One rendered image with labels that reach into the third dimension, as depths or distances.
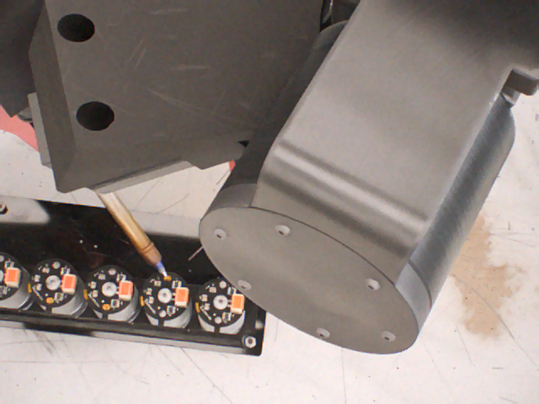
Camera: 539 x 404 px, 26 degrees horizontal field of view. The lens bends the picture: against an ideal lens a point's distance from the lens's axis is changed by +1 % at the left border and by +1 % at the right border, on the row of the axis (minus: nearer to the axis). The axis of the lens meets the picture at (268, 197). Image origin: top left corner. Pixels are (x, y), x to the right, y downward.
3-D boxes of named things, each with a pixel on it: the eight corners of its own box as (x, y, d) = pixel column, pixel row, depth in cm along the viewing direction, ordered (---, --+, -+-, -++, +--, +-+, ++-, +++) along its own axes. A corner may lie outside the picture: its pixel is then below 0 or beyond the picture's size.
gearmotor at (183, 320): (151, 287, 63) (144, 268, 58) (195, 292, 63) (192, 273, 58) (144, 332, 62) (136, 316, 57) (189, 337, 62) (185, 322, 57)
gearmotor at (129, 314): (100, 281, 63) (88, 262, 58) (145, 286, 63) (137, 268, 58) (93, 326, 62) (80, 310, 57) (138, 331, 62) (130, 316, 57)
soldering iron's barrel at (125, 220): (165, 252, 58) (90, 149, 57) (171, 256, 57) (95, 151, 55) (141, 268, 58) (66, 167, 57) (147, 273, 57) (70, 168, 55)
